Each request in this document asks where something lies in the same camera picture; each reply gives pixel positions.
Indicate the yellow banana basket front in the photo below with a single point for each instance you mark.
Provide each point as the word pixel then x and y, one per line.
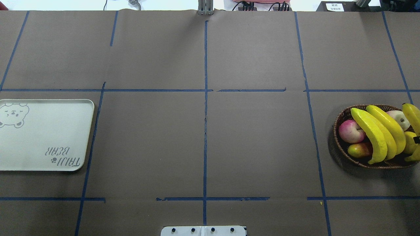
pixel 379 145

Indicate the yellow banana basket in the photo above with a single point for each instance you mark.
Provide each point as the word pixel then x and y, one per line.
pixel 379 145
pixel 391 125

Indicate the brown wicker basket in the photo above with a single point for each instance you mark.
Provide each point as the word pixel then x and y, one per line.
pixel 339 148

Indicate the white bear plate tray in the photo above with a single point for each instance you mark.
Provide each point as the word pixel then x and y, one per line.
pixel 44 135

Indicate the yellow banana basket middle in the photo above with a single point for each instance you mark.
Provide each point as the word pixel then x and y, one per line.
pixel 391 125

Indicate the pink apple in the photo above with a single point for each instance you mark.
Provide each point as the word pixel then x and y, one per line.
pixel 351 132

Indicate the yellow red mango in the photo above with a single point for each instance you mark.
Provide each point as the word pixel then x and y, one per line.
pixel 360 150

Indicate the black box with label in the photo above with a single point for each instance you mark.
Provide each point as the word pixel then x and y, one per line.
pixel 337 6

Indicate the pale peach apple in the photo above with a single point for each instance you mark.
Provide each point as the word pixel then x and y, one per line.
pixel 400 118

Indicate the aluminium frame post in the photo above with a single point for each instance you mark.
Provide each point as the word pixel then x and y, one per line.
pixel 205 7

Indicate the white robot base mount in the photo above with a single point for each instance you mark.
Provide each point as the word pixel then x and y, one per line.
pixel 204 231

